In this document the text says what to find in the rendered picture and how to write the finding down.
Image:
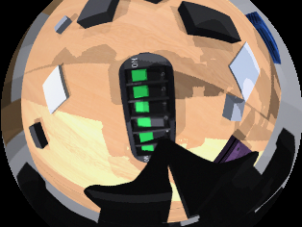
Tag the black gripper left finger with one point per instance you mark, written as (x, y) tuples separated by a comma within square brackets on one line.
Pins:
[(150, 191)]

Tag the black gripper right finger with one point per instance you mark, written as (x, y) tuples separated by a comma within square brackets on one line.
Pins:
[(197, 179)]

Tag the white flat rectangular sheet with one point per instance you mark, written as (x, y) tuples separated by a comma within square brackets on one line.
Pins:
[(245, 70)]

